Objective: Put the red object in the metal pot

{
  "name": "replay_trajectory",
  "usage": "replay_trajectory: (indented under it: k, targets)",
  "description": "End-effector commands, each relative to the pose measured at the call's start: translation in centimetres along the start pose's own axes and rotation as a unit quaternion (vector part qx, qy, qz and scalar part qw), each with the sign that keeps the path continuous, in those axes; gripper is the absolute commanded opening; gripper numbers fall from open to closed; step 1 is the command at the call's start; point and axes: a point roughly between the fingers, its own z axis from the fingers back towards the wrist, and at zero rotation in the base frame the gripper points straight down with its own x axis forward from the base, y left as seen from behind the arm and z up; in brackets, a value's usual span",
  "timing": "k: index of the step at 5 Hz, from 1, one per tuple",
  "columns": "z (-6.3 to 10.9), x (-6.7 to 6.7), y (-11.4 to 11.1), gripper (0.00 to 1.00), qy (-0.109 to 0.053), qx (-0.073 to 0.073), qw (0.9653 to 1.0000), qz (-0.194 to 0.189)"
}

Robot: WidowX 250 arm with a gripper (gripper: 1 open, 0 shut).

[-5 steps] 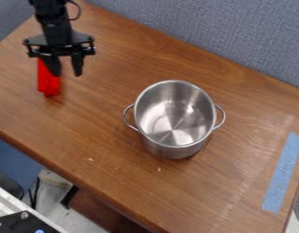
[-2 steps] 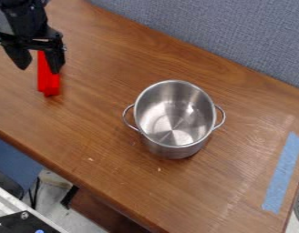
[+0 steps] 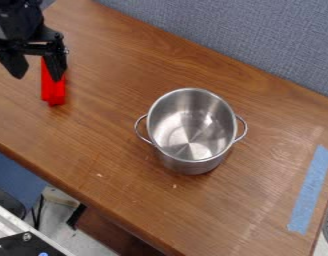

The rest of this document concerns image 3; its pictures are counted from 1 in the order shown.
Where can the red long block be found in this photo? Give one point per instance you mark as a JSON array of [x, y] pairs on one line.
[[52, 89]]

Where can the black round object at left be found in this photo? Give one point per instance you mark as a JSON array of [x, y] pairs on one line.
[[9, 203]]

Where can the blue tape strip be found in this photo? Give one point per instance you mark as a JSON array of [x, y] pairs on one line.
[[310, 191]]

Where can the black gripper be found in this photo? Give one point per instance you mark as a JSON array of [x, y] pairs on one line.
[[25, 36]]

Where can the stainless steel pot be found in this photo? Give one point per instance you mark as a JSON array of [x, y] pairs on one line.
[[192, 128]]

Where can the black device with blue light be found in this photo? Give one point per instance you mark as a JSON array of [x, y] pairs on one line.
[[26, 244]]

